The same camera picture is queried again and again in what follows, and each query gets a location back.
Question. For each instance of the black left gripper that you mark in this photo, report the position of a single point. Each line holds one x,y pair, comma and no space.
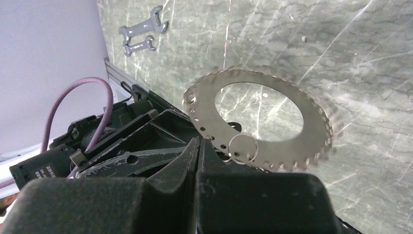
138,138

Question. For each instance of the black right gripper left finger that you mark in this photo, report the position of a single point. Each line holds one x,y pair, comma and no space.
160,204

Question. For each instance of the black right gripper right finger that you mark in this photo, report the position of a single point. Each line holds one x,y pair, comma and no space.
229,202

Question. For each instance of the steel ring disc with keyrings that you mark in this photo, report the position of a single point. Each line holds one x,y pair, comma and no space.
282,126

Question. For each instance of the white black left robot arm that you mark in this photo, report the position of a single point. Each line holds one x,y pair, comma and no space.
40,167

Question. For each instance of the small silver wrench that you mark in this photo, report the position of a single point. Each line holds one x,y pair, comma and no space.
146,44

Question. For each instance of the large silver wrench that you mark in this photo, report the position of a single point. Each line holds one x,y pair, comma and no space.
149,25

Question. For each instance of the aluminium frame rail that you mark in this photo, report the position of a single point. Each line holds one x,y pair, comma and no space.
116,76

